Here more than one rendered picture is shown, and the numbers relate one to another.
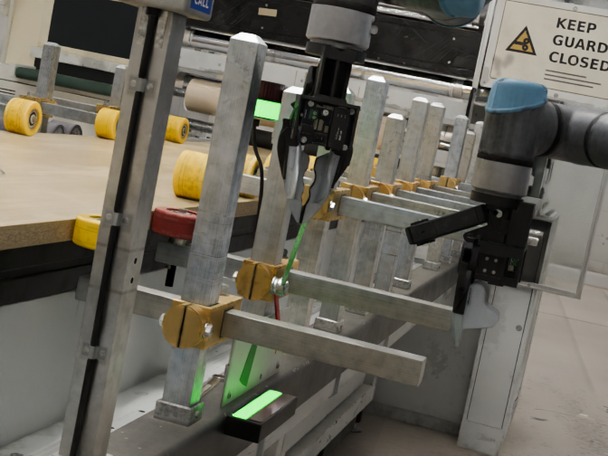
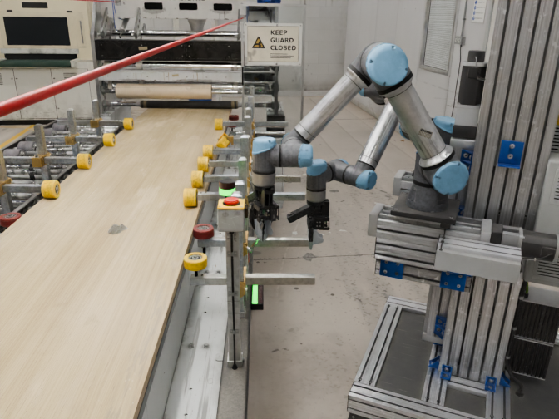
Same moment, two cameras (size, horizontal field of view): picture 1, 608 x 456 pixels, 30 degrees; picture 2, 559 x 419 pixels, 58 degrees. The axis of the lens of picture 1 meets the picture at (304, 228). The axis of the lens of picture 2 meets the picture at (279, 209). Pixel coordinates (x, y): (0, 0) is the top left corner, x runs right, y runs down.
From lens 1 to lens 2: 0.74 m
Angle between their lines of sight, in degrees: 22
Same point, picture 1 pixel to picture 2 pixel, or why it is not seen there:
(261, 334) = (259, 281)
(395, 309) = (289, 244)
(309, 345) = (277, 281)
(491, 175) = (314, 196)
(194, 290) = not seen: hidden behind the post
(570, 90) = (282, 61)
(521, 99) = (319, 170)
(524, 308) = not seen: hidden behind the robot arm
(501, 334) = not seen: hidden behind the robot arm
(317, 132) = (265, 216)
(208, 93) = (126, 90)
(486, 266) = (317, 224)
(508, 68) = (254, 56)
